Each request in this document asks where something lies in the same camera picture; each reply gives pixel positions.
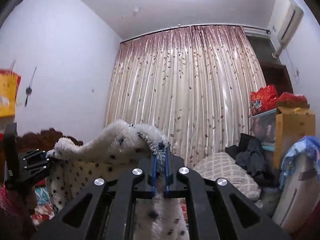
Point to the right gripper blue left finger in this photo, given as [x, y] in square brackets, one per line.
[153, 174]

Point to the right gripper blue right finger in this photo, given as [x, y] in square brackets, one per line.
[167, 173]

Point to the white navy patterned fleece garment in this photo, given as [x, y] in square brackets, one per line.
[118, 148]

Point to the carved dark wooden headboard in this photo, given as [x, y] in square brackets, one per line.
[44, 140]

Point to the beige patterned pillow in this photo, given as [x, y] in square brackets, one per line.
[221, 165]

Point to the dark grey padded jacket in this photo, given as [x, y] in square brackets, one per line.
[249, 155]

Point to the beige leaf pattern curtain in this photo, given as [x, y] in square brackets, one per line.
[193, 83]

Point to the clear plastic storage box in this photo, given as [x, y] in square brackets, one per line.
[264, 127]

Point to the red snack bags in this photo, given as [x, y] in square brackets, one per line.
[267, 98]

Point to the white appliance cabinet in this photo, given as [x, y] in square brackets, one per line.
[299, 196]

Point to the yellow cardboard box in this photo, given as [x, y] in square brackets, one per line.
[291, 125]

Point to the blue floral cloth cover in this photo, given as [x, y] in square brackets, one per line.
[308, 146]

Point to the yellow red wall hanging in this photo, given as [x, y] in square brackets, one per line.
[9, 84]

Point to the white wall air conditioner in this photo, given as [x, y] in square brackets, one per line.
[285, 19]

